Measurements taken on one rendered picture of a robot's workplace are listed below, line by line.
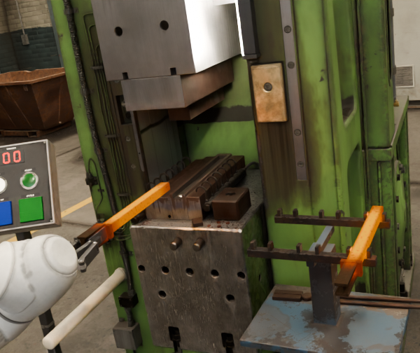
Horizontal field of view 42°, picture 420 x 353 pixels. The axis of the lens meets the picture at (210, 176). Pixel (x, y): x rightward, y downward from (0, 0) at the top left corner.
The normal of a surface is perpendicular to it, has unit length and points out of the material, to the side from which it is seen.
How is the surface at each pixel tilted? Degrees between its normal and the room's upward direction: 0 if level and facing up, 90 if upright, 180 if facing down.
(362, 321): 0
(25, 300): 114
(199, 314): 90
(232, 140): 90
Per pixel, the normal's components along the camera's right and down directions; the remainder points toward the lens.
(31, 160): -0.04, -0.21
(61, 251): 0.75, -0.51
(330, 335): -0.14, -0.94
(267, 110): -0.38, 0.33
